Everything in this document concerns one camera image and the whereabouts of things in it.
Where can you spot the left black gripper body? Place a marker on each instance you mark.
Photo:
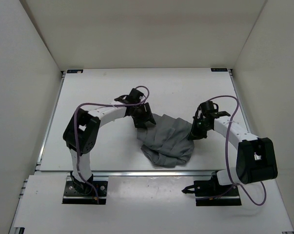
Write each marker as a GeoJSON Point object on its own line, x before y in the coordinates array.
{"type": "Point", "coordinates": [139, 114]}

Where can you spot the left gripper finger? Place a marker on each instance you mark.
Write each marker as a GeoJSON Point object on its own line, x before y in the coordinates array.
{"type": "Point", "coordinates": [149, 114]}
{"type": "Point", "coordinates": [142, 125]}

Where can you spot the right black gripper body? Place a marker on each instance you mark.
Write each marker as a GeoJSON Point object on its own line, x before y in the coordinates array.
{"type": "Point", "coordinates": [200, 126]}

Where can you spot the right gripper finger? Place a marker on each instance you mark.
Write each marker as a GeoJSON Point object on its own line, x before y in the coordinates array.
{"type": "Point", "coordinates": [202, 134]}
{"type": "Point", "coordinates": [192, 134]}

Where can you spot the grey pleated skirt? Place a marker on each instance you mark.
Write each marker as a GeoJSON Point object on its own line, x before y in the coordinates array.
{"type": "Point", "coordinates": [166, 143]}

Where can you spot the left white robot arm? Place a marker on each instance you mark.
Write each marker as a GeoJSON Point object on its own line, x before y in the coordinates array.
{"type": "Point", "coordinates": [81, 133]}

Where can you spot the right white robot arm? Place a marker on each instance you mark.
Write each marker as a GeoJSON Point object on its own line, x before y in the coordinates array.
{"type": "Point", "coordinates": [249, 159]}

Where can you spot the right blue corner sticker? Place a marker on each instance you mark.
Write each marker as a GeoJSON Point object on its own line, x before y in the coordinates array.
{"type": "Point", "coordinates": [219, 69]}

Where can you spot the blue corner sticker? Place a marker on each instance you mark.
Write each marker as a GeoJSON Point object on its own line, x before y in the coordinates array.
{"type": "Point", "coordinates": [74, 71]}
{"type": "Point", "coordinates": [219, 69]}

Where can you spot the left blue corner sticker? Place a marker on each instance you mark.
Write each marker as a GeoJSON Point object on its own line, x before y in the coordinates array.
{"type": "Point", "coordinates": [74, 71]}

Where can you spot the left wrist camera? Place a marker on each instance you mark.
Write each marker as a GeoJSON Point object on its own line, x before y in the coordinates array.
{"type": "Point", "coordinates": [135, 97]}

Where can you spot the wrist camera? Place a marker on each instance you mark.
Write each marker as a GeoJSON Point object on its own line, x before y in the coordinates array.
{"type": "Point", "coordinates": [209, 109]}
{"type": "Point", "coordinates": [135, 97]}

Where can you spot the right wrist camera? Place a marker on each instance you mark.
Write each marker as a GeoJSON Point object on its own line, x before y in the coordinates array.
{"type": "Point", "coordinates": [209, 109]}

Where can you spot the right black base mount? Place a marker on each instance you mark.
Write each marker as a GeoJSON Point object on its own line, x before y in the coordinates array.
{"type": "Point", "coordinates": [209, 193]}

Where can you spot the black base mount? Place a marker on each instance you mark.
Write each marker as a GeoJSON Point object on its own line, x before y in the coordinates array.
{"type": "Point", "coordinates": [73, 196]}
{"type": "Point", "coordinates": [209, 193]}

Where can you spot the aluminium front rail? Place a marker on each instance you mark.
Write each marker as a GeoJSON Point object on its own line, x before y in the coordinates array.
{"type": "Point", "coordinates": [153, 173]}

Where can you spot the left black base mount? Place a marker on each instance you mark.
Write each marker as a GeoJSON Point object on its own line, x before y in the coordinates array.
{"type": "Point", "coordinates": [73, 196]}

